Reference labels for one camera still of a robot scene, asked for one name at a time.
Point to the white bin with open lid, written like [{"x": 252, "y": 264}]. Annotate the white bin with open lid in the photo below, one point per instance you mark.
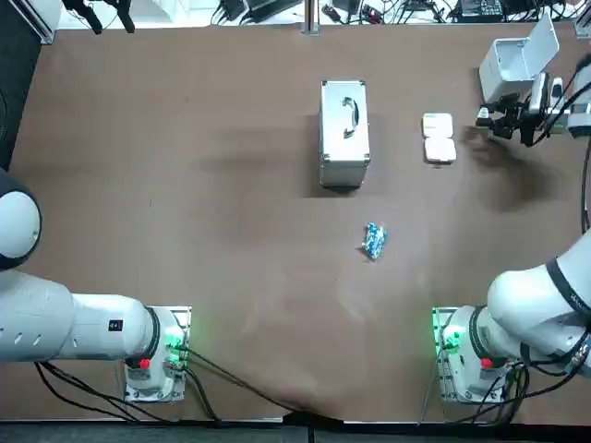
[{"x": 508, "y": 64}]

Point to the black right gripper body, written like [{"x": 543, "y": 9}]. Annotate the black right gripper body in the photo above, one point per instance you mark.
[{"x": 526, "y": 122}]

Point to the black labelled power adapter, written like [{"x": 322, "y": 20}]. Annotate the black labelled power adapter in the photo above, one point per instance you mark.
[{"x": 482, "y": 7}]

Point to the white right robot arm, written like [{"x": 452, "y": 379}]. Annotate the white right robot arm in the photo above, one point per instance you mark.
[{"x": 522, "y": 295}]

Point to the aluminium camera post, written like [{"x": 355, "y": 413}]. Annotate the aluminium camera post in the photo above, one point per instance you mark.
[{"x": 310, "y": 16}]

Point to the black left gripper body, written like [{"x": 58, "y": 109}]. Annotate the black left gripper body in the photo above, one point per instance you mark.
[{"x": 99, "y": 3}]

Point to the grey power adapter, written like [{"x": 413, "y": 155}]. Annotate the grey power adapter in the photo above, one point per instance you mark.
[{"x": 272, "y": 9}]

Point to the silver aluminium first-aid case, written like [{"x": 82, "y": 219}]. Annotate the silver aluminium first-aid case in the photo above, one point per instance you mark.
[{"x": 344, "y": 134}]

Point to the open white pill box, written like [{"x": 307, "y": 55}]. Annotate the open white pill box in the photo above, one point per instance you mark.
[{"x": 438, "y": 138}]

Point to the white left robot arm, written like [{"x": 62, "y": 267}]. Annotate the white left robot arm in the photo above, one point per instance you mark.
[{"x": 69, "y": 323}]

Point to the aluminium frame strut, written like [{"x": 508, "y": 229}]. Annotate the aluminium frame strut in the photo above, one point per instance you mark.
[{"x": 44, "y": 20}]

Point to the blue white blister packet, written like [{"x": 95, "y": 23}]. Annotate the blue white blister packet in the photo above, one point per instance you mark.
[{"x": 375, "y": 240}]

